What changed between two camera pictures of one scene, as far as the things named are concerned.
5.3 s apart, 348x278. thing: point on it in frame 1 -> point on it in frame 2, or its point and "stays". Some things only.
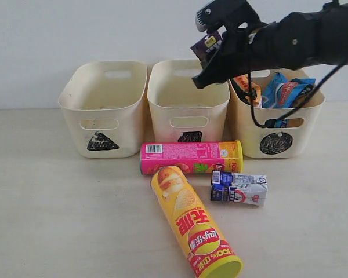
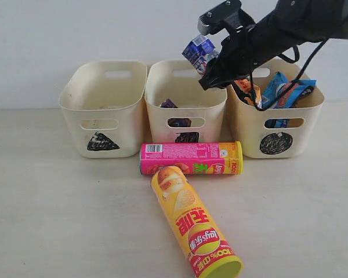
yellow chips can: (206, 253) stays
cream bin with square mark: (182, 112) stays
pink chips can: (195, 157) stays
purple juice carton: (205, 48) -> (175, 122)
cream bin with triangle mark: (103, 102) stays
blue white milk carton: (240, 187) -> (200, 52)
